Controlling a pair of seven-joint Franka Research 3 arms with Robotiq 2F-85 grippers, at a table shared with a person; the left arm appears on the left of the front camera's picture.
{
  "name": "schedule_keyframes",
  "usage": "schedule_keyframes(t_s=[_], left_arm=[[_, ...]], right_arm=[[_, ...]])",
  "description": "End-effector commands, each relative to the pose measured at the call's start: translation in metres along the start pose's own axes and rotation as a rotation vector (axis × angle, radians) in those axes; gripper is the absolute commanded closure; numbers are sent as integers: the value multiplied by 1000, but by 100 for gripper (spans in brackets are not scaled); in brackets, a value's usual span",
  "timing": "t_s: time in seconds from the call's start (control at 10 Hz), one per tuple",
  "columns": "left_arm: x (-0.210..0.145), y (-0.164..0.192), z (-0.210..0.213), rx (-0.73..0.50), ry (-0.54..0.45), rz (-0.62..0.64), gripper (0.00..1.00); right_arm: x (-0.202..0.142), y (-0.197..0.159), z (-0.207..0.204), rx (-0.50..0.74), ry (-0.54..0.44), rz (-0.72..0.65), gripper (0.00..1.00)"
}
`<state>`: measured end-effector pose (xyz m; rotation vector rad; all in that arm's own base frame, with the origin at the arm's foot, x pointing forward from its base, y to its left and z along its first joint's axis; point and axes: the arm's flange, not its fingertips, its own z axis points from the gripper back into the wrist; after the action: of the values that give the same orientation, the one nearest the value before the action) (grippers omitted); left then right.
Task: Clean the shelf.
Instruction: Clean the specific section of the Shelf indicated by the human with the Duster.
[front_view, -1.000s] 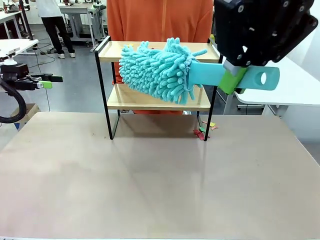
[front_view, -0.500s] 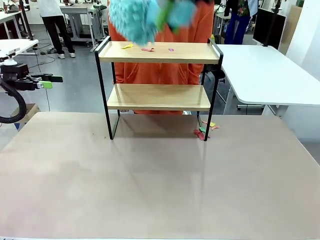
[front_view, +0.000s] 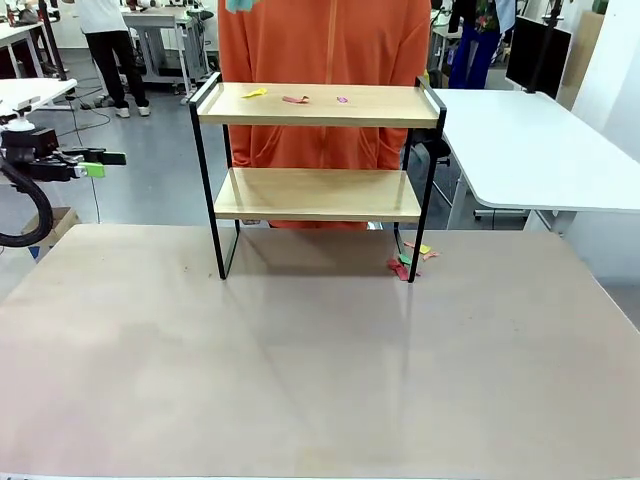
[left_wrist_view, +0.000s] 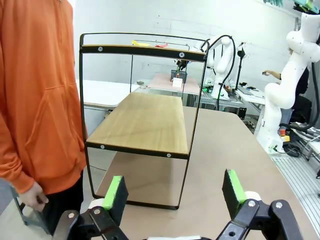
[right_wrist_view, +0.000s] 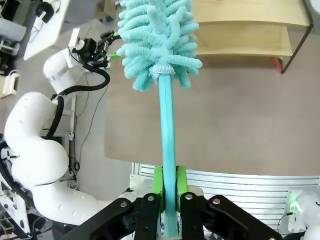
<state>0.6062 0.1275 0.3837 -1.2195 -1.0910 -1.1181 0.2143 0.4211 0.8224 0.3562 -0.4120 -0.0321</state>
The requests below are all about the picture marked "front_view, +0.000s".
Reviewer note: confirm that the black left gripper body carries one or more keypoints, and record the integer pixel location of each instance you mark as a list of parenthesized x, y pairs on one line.
[(37, 155)]

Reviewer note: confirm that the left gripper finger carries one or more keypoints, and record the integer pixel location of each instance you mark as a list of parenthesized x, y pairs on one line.
[(112, 158), (92, 170)]

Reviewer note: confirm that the teal microfibre duster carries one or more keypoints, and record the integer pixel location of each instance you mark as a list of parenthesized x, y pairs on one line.
[(240, 5)]

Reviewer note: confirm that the wood and black metal shelf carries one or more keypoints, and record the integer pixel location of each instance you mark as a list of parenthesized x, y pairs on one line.
[(315, 197)]

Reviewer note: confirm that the cardboard box on floor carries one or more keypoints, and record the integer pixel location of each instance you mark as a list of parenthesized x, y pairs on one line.
[(60, 220)]

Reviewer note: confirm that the white side table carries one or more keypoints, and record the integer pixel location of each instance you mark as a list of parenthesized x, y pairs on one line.
[(50, 87)]

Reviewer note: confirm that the person in white shirt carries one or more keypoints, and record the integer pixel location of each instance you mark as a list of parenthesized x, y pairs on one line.
[(112, 50)]

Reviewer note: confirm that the dark legged lab desk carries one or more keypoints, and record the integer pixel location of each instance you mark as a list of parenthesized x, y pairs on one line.
[(25, 37)]

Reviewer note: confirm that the grey metal workbench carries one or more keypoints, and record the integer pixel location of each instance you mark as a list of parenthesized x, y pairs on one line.
[(165, 25)]

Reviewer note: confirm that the long red paper scrap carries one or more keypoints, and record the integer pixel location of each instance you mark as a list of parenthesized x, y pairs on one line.
[(295, 100)]

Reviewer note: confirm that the person in orange jacket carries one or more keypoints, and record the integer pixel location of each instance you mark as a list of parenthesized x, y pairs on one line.
[(325, 45)]

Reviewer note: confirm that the black office chair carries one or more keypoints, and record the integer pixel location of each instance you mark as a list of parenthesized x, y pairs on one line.
[(440, 150)]

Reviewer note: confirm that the thin red paper scrap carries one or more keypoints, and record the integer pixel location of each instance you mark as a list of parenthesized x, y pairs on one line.
[(431, 255)]

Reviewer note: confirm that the large white desk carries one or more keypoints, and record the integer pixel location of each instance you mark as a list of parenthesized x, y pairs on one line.
[(530, 150)]

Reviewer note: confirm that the black monitor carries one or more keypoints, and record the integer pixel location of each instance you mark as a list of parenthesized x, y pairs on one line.
[(537, 55)]

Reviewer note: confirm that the brown cardboard panel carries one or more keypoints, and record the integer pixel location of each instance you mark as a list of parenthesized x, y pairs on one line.
[(587, 55)]

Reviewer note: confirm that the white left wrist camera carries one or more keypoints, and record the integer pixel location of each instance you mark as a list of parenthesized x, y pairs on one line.
[(22, 120)]

